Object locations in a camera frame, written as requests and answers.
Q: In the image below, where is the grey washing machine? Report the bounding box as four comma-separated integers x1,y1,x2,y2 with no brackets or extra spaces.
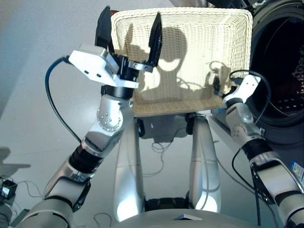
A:
204,0,304,167

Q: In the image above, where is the blue energy label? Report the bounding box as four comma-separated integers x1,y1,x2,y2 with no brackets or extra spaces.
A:
289,161,304,192

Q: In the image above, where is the pale woven basket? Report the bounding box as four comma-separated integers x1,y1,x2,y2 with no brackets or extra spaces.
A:
110,7,254,117

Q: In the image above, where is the small black floor device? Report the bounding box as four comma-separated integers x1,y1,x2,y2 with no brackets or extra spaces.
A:
0,179,19,207

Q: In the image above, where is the thin grey floor cable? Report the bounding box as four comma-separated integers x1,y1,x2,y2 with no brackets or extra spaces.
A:
142,140,167,178

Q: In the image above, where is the silver robot leg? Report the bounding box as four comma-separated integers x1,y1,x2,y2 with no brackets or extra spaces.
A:
113,118,145,223
189,115,221,213

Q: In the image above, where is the grey robot torso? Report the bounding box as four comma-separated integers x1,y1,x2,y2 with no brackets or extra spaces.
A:
111,197,259,228

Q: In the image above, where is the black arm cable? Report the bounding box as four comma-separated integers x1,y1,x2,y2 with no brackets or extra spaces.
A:
45,55,83,143
229,69,273,226

